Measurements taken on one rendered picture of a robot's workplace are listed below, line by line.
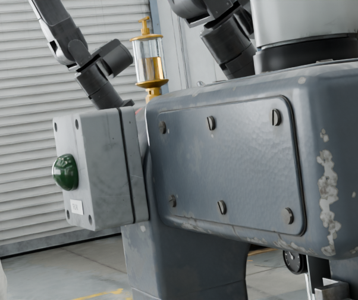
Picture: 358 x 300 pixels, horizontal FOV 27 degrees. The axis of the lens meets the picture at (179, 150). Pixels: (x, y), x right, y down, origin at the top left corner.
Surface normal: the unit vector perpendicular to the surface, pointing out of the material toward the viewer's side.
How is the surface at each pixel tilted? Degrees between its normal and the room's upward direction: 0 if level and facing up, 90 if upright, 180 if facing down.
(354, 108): 90
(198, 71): 90
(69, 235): 90
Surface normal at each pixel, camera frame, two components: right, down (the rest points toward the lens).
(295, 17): -0.30, 0.09
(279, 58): -0.63, 0.12
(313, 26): 0.06, 0.04
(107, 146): 0.43, -0.01
